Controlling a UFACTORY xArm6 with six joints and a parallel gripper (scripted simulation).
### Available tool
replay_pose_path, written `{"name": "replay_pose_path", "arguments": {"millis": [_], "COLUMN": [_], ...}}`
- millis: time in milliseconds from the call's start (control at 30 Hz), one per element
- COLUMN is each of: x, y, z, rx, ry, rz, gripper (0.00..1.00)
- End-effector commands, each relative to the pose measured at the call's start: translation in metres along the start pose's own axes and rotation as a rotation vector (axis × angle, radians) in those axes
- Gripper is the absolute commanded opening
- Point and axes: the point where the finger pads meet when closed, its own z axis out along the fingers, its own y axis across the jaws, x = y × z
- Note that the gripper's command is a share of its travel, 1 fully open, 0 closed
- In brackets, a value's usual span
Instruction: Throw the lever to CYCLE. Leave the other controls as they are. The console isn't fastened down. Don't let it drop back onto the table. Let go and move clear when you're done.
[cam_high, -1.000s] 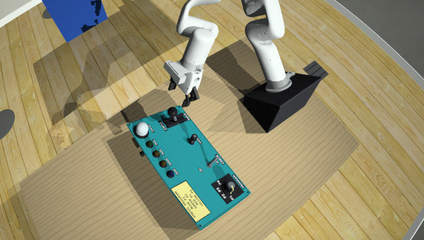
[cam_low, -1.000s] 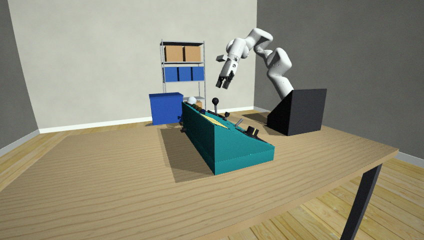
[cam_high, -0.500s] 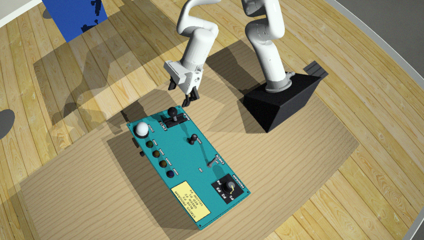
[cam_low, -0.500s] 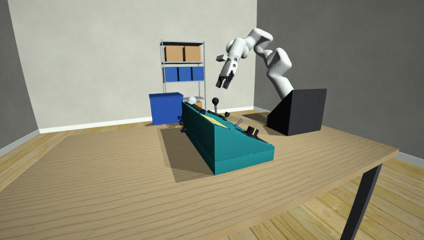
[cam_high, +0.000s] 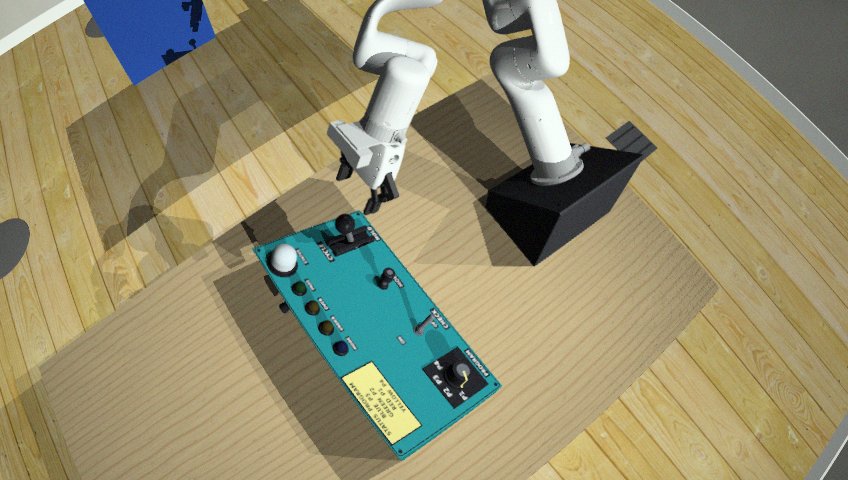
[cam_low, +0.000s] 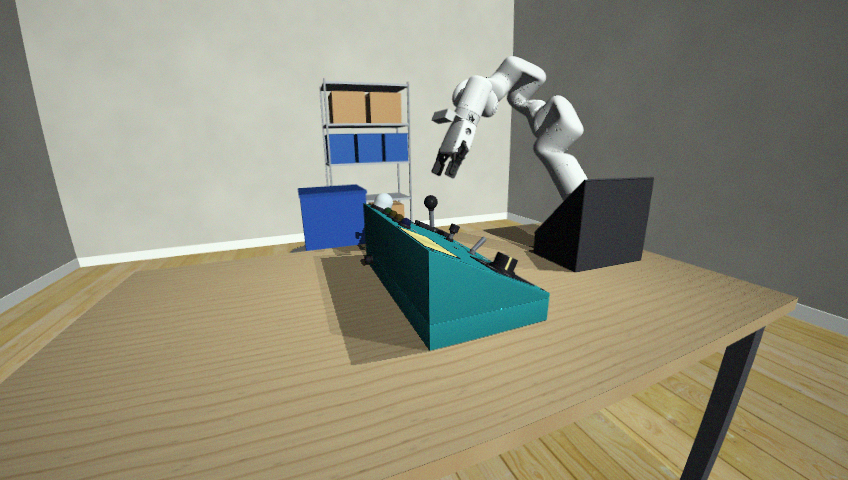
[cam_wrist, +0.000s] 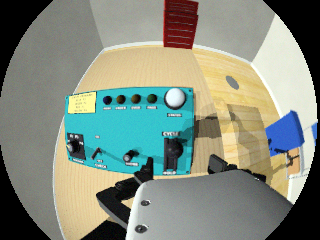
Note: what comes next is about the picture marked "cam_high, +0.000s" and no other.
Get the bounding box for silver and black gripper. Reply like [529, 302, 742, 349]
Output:
[336, 142, 405, 216]

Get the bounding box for teal control console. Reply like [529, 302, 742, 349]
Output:
[252, 210, 502, 461]

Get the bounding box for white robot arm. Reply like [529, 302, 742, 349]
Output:
[327, 0, 590, 186]

